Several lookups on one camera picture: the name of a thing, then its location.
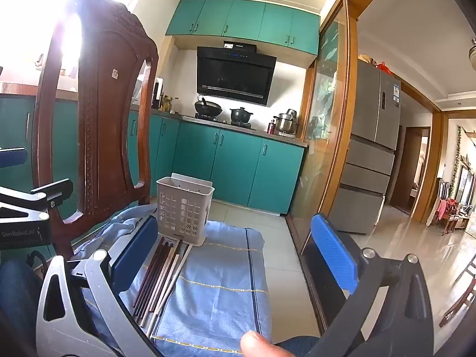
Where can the teal wall cabinets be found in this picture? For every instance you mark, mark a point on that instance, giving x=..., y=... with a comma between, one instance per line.
x=241, y=22

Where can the white plastic utensil basket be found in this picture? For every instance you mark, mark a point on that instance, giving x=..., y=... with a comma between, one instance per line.
x=186, y=212

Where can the person's right hand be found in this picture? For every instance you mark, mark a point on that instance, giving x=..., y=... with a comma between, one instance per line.
x=262, y=346

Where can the red bag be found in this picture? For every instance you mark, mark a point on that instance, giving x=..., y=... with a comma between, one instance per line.
x=383, y=68

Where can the wooden dining chairs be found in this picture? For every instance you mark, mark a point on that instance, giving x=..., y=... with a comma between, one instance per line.
x=450, y=212

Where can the gas stove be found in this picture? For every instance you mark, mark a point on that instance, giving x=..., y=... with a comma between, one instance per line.
x=219, y=121

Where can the pile of mixed chopsticks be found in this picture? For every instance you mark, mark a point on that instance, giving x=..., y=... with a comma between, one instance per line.
x=156, y=279

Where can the person's jeans leg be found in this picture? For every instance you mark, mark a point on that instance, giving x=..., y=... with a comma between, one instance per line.
x=301, y=344
x=15, y=293

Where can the black range hood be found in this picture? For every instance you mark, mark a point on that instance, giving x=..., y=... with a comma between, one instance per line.
x=234, y=74

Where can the carved wooden chair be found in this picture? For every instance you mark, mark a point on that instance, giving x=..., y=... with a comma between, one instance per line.
x=104, y=119

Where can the wooden door frame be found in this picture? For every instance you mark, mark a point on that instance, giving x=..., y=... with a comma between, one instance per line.
x=399, y=171

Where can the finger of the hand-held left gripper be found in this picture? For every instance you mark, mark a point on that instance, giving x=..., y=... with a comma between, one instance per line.
x=52, y=191
x=13, y=157

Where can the black cooking pot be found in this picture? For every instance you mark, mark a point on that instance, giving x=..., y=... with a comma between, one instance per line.
x=241, y=116

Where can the blue checked cloth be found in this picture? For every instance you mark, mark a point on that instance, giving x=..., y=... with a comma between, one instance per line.
x=223, y=267

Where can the black wok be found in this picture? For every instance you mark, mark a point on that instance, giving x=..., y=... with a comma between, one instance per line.
x=207, y=108

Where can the red thermos flask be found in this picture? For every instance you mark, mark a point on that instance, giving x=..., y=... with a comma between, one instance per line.
x=270, y=127

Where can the ceiling lamp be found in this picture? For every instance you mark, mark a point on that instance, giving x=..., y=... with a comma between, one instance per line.
x=473, y=54

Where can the teal base cabinets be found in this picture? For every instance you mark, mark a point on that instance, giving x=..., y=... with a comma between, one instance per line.
x=230, y=163

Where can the white countertop appliance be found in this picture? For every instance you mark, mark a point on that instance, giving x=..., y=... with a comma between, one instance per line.
x=158, y=93

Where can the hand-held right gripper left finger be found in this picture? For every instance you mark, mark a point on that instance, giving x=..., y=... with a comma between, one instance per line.
x=134, y=249

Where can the group of condiment bottles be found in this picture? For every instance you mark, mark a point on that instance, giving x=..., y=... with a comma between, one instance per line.
x=169, y=105

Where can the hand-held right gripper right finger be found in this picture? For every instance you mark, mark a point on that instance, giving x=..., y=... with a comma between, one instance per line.
x=334, y=253

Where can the silver refrigerator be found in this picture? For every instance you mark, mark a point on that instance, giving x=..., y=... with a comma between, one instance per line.
x=372, y=156

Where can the stainless steel pot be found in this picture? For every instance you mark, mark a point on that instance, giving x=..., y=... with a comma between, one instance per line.
x=286, y=122

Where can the glass sliding door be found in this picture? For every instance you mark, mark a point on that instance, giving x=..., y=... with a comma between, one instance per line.
x=323, y=137

